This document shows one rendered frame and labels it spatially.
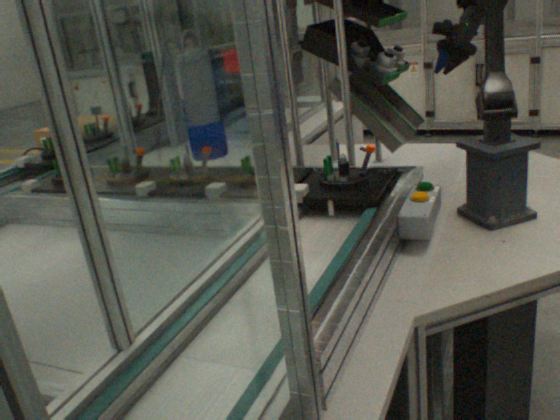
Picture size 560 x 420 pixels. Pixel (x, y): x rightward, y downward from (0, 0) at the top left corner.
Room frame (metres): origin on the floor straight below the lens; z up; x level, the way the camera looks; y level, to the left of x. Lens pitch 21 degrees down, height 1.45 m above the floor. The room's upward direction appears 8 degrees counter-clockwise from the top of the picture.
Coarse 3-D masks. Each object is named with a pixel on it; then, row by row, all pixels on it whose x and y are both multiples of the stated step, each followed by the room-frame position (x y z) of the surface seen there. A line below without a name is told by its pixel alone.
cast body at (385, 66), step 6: (378, 54) 1.59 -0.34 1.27; (384, 54) 1.59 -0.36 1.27; (390, 54) 1.58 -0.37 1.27; (378, 60) 1.59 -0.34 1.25; (384, 60) 1.58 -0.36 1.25; (390, 60) 1.57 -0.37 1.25; (396, 60) 1.60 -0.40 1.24; (372, 66) 1.61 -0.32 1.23; (378, 66) 1.59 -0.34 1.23; (384, 66) 1.58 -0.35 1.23; (390, 66) 1.58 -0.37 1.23; (372, 72) 1.61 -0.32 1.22; (378, 72) 1.59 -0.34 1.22; (384, 72) 1.58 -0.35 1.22; (390, 72) 1.57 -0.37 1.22
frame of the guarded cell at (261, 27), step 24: (264, 0) 0.54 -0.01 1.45; (264, 24) 0.53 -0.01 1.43; (264, 48) 0.52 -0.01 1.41; (264, 72) 0.52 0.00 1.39; (264, 96) 0.53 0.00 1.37; (264, 120) 0.53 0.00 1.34; (288, 144) 0.55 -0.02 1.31; (288, 168) 0.54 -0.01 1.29; (288, 192) 0.54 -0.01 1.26; (288, 216) 0.53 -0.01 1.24; (288, 240) 0.52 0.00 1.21; (288, 264) 0.52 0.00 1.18; (288, 288) 0.53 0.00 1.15; (312, 336) 0.55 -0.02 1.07; (312, 360) 0.54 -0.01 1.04; (312, 384) 0.53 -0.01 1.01; (312, 408) 0.52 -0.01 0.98
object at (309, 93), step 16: (272, 0) 2.52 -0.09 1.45; (304, 16) 2.86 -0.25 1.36; (304, 32) 2.83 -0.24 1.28; (304, 64) 2.79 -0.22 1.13; (304, 80) 2.77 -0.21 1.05; (320, 80) 2.98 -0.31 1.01; (304, 96) 2.75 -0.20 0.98; (320, 96) 2.96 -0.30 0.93; (288, 112) 2.55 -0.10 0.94; (304, 112) 2.73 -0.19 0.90
